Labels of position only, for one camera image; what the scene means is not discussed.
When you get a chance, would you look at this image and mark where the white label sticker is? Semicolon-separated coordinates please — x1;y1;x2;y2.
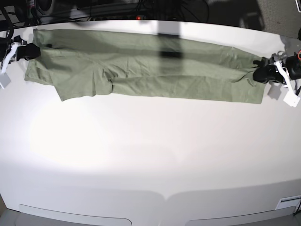
275;196;301;210

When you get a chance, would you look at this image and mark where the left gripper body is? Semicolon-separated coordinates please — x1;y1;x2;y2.
253;57;285;84

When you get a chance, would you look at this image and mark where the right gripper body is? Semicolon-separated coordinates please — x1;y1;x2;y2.
13;35;41;60

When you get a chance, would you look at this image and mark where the olive green T-shirt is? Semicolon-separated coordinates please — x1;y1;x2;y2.
25;29;265;104

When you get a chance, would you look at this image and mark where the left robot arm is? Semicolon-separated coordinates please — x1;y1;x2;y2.
253;31;301;84

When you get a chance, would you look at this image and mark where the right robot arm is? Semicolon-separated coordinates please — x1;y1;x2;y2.
0;0;41;63

